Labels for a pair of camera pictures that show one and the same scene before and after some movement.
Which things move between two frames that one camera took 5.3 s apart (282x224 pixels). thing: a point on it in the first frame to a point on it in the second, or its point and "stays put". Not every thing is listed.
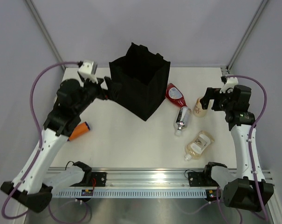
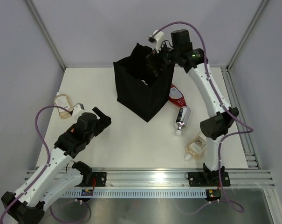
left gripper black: (113, 88) to (101, 123)
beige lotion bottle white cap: (197, 110) to (144, 82)
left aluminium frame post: (50, 41) stays put
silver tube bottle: (182, 116) stays put
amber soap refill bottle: (198, 145) stays put
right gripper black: (209, 94) to (153, 59)
